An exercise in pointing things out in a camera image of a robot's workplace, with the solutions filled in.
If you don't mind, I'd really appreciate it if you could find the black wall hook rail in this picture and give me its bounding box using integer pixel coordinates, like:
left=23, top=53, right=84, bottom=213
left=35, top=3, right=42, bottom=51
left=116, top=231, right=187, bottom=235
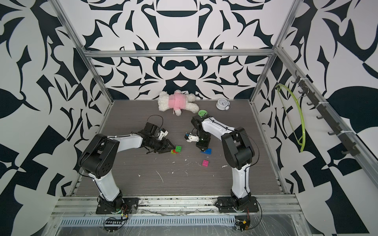
left=292, top=70, right=361, bottom=156

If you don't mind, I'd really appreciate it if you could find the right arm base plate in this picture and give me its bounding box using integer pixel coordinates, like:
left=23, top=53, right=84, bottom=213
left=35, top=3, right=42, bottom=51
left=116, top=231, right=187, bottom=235
left=214, top=195, right=259, bottom=213

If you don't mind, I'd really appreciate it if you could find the white alarm clock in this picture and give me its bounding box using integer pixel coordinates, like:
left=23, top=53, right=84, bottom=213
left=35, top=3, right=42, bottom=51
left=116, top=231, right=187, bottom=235
left=216, top=99, right=230, bottom=111

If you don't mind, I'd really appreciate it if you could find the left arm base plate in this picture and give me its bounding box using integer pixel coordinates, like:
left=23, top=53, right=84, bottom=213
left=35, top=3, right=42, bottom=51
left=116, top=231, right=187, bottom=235
left=95, top=196, right=139, bottom=214

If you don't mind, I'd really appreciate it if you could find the white teddy bear pink shirt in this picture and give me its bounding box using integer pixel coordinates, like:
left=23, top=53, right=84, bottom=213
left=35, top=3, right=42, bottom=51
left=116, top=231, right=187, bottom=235
left=157, top=90, right=199, bottom=116

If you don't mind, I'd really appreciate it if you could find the green lidded jar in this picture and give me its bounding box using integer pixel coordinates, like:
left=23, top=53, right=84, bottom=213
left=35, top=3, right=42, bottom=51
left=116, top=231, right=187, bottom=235
left=198, top=110, right=208, bottom=117

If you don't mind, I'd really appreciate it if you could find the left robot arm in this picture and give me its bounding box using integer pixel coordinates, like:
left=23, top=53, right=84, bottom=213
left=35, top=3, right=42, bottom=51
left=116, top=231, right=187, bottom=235
left=78, top=133, right=175, bottom=211

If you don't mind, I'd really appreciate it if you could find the pink lego brick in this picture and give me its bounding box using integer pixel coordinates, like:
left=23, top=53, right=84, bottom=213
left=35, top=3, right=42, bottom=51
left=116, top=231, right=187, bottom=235
left=202, top=160, right=209, bottom=167

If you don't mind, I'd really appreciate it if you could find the aluminium frame rail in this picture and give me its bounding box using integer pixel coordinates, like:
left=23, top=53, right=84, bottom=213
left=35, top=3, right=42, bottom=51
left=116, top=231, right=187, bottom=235
left=84, top=49, right=273, bottom=58

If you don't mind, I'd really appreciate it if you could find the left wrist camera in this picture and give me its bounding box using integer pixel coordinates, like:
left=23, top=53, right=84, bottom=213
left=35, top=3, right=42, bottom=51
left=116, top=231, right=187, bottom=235
left=144, top=122, right=168, bottom=140

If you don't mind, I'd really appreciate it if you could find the blue lego brick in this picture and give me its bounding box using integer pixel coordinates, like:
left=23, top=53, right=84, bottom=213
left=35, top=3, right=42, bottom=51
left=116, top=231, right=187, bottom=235
left=201, top=148, right=212, bottom=154

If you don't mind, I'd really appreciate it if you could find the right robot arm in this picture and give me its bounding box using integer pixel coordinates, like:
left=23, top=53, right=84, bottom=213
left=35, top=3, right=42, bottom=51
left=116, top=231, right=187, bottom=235
left=191, top=115, right=255, bottom=210

